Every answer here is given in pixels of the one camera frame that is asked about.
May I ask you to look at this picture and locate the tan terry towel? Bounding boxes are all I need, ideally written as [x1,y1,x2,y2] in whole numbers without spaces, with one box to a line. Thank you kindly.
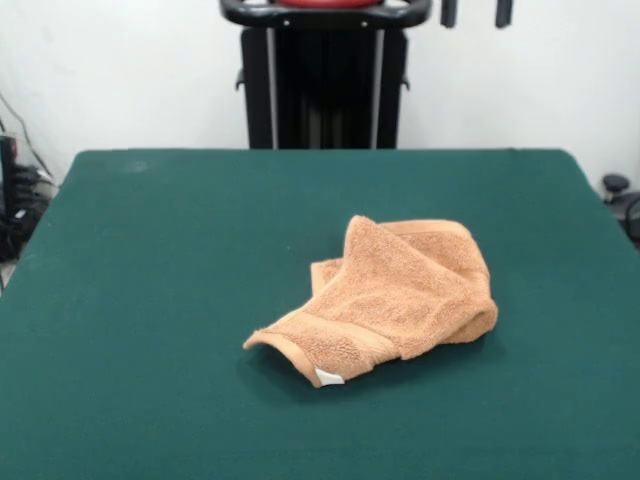
[242,214,500,389]

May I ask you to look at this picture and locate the black office chair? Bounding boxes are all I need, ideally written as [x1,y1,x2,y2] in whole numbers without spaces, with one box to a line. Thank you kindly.
[601,173,640,251]

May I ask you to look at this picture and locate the dark green table cloth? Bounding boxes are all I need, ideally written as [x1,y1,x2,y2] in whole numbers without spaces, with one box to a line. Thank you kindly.
[0,147,640,480]

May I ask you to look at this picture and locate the black equipment box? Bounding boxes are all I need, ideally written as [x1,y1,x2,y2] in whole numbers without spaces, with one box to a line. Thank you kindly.
[0,133,20,221]

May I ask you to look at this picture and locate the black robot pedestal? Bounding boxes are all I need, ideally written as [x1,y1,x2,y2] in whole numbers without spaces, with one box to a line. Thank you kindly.
[218,0,432,150]

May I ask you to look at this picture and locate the grey wall cable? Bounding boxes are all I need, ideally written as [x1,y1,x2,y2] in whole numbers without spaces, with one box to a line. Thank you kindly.
[0,92,56,181]

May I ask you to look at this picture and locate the black cable bundle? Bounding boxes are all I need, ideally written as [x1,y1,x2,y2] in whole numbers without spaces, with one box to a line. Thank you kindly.
[0,164,57,264]

